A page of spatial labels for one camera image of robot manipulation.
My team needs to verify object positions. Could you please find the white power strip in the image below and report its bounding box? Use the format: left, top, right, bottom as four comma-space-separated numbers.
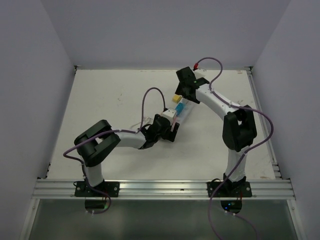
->
175, 98, 196, 125

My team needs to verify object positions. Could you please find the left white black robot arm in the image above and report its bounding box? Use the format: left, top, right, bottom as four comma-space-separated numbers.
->
74, 114, 180, 197

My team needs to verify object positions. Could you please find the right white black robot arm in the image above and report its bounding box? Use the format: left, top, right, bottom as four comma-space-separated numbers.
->
175, 66, 257, 197

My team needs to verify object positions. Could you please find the yellow plug block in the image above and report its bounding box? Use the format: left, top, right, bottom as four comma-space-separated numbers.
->
172, 94, 182, 104

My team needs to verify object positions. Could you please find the blue plug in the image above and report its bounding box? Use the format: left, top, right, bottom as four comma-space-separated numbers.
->
175, 102, 185, 116

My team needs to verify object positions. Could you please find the pink plug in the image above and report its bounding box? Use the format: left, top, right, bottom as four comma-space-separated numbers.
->
170, 118, 176, 132

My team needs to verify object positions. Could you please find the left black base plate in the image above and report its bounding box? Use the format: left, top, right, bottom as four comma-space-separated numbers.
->
73, 180, 120, 198

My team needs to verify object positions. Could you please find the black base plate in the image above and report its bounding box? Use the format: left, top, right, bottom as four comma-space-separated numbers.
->
206, 181, 253, 198
73, 180, 120, 198

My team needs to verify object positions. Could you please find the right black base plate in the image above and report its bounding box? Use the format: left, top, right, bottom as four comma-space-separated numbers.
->
206, 181, 253, 198

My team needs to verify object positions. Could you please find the aluminium front rail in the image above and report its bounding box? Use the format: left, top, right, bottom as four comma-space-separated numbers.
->
32, 179, 295, 200

